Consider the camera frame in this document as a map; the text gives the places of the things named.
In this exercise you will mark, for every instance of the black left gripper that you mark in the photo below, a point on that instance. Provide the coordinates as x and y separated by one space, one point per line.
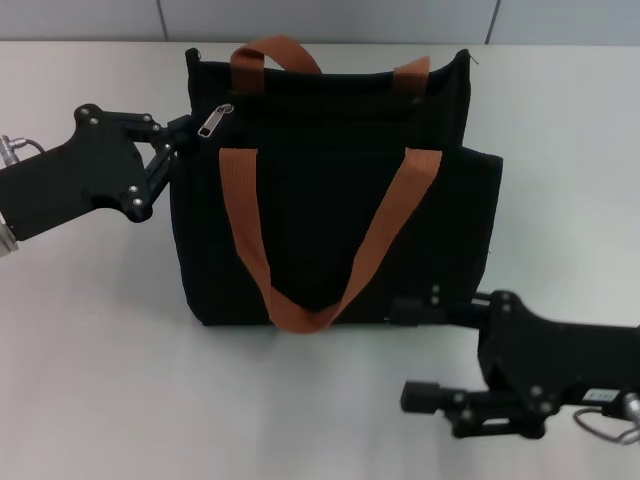
75 175

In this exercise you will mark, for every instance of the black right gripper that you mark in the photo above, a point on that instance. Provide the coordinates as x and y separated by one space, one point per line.
560 355

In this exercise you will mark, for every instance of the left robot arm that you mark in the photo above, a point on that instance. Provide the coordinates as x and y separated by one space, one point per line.
7 240

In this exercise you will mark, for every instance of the silver zipper pull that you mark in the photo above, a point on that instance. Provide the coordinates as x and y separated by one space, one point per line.
212 122

